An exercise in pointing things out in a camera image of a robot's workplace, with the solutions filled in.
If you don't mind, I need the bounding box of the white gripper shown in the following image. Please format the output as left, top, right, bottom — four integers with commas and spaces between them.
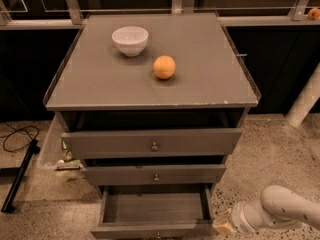
212, 202, 255, 236

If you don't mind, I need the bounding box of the grey bottom drawer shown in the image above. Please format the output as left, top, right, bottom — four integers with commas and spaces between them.
91, 184, 217, 240

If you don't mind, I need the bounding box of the grey drawer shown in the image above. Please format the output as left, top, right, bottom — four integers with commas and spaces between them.
84, 164, 226, 185
62, 128, 242, 159
91, 184, 217, 240

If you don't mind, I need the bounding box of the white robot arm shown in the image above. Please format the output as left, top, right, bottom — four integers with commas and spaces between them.
212, 63, 320, 236

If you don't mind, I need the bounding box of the grey middle drawer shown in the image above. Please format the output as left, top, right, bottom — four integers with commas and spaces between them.
84, 164, 226, 185

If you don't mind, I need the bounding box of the grey top drawer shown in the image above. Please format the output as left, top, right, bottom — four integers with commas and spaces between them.
62, 128, 242, 159

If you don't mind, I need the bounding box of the grey drawer cabinet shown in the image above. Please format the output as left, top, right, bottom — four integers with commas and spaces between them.
43, 12, 262, 198

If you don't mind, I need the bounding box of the clear plastic bin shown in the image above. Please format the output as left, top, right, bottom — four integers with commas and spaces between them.
37, 118, 83, 171

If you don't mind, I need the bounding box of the black floor stand bar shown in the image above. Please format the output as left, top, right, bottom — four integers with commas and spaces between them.
1, 139, 40, 213

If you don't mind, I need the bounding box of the white ceramic bowl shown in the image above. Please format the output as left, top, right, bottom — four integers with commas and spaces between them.
112, 26, 149, 57

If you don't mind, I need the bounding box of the black cable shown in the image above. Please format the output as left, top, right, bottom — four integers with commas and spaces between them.
0, 122, 40, 153

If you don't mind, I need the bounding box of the metal frame railing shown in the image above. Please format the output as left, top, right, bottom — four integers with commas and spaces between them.
0, 0, 320, 30

